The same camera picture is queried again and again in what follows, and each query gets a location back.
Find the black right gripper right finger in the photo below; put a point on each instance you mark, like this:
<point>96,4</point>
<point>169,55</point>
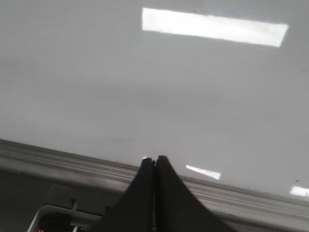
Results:
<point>177,209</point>

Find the white plastic marker holder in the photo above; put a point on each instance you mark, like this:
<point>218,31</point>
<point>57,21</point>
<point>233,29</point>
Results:
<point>71,209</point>

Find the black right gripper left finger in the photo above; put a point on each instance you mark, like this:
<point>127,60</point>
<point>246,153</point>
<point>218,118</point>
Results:
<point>134,211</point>

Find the white whiteboard with aluminium frame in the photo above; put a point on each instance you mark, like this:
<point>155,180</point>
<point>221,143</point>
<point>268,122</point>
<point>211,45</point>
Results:
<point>221,87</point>

